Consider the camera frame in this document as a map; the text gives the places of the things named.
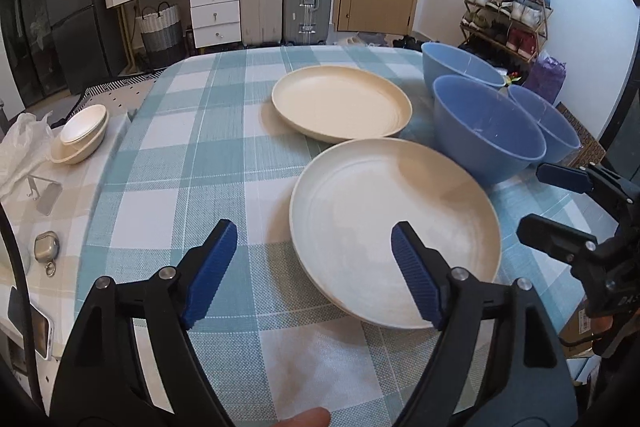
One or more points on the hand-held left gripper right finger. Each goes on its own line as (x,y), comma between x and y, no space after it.
(415,267)

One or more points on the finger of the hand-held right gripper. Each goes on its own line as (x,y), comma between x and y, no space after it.
(550,236)
(562,176)

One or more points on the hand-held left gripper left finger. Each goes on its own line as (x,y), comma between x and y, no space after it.
(212,272)

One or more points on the white round plate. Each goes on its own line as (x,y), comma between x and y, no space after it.
(375,207)

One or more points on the blue bowl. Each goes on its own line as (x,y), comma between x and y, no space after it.
(450,62)
(480,147)
(560,142)

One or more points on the cream round plate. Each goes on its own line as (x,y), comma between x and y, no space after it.
(340,102)

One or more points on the person's left hand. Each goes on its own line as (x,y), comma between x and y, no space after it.
(300,419)

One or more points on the brown dotted board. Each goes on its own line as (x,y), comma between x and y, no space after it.
(590,147)

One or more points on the labelled cardboard box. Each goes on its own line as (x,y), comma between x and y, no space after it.
(575,322)

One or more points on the purple plastic bag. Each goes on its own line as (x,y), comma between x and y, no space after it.
(545,79)

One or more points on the teal checked tablecloth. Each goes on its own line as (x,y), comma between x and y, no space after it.
(200,157)

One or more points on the beige checked cloth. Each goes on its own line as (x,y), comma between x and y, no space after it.
(75,217)

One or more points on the grey earbuds case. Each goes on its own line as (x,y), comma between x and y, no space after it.
(46,247)

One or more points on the metal phone stand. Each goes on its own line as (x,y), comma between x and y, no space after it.
(50,199)

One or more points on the small white bowl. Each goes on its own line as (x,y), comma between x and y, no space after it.
(82,122)
(75,154)

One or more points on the phone in white case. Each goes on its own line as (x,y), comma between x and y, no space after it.
(40,332)

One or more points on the group of slippers and shoes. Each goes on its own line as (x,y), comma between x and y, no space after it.
(405,43)

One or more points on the clear plastic bag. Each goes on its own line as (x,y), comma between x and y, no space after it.
(20,147)

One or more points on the grey white laundry basket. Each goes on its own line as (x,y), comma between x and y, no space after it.
(160,37)

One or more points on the white dressing table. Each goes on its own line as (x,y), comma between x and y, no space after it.
(215,14)

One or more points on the dark grey fridge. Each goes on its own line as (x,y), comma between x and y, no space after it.
(80,7)

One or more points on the dark glass cabinet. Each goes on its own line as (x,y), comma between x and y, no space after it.
(30,32)

